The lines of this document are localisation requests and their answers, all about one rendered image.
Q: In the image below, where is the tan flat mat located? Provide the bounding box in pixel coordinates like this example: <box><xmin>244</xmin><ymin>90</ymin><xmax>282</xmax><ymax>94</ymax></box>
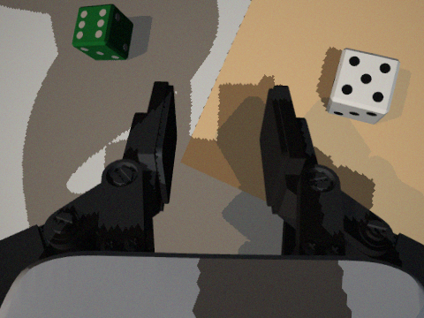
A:
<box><xmin>181</xmin><ymin>0</ymin><xmax>424</xmax><ymax>245</ymax></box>

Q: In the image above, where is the green die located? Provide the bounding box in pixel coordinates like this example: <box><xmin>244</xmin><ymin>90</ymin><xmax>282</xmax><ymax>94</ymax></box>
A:
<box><xmin>72</xmin><ymin>4</ymin><xmax>133</xmax><ymax>60</ymax></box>

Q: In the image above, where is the grey die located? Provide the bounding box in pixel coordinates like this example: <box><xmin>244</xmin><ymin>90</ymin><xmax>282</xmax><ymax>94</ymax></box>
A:
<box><xmin>326</xmin><ymin>48</ymin><xmax>400</xmax><ymax>125</ymax></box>

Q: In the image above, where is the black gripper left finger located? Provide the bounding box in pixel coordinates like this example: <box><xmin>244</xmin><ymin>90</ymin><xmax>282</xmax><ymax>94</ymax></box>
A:
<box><xmin>0</xmin><ymin>81</ymin><xmax>177</xmax><ymax>307</ymax></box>

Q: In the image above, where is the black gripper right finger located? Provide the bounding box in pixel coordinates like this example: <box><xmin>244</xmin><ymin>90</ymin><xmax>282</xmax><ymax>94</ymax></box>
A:
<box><xmin>260</xmin><ymin>85</ymin><xmax>424</xmax><ymax>286</ymax></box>

